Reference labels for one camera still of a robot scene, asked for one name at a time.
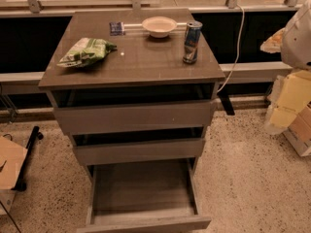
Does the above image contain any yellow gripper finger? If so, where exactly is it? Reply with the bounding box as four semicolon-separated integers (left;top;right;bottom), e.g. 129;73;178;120
260;28;285;53

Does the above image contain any redbull can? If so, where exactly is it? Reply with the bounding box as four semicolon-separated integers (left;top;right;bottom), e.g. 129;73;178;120
183;20;203;64

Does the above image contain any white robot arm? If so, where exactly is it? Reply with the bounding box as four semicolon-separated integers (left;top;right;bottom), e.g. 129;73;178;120
260;0;311;71

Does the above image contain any grey drawer cabinet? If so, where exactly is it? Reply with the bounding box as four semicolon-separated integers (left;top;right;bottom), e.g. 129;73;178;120
37;7;226;233

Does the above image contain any middle grey drawer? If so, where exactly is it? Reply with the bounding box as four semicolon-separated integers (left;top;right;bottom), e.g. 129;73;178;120
73;138;205;165

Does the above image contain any open bottom grey drawer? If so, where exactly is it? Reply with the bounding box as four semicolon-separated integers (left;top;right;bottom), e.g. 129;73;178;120
77;159;211;233

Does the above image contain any top grey drawer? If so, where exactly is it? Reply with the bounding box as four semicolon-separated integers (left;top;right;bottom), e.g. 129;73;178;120
54;101;215;135

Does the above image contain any cardboard box right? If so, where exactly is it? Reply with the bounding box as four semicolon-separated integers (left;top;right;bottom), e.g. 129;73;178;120
284;104;311;157

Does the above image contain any white bowl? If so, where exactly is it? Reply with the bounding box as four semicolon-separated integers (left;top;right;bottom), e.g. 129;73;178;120
142;17;177;38

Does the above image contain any small blue packet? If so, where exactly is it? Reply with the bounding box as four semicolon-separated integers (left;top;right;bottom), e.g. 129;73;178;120
109;22;125;36

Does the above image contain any green chip bag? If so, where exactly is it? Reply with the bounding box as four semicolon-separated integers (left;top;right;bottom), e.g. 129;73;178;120
57;38;117;68

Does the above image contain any black stand leg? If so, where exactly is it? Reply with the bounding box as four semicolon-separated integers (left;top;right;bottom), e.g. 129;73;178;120
13;126;44;191

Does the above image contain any white power cable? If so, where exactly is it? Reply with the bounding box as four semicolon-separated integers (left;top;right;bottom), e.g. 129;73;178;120
216;3;246;94

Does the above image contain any black bracket under rail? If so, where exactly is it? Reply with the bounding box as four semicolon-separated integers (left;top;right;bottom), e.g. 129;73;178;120
218;91;235;116

